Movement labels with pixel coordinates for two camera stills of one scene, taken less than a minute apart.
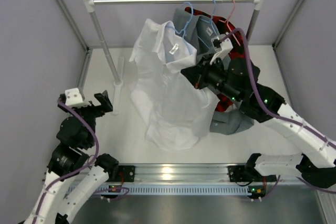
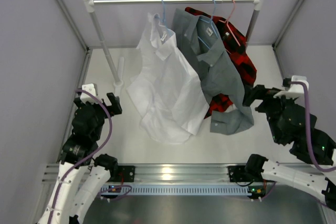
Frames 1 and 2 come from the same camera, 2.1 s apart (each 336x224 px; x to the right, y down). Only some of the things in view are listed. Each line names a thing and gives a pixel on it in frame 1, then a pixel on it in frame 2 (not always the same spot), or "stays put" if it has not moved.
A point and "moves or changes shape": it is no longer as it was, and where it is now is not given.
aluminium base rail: [193, 174] stays put
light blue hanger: [188, 21] to [164, 17]
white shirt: [175, 110] moves or changes shape
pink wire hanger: [229, 17] stays put
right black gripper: [197, 75] to [258, 92]
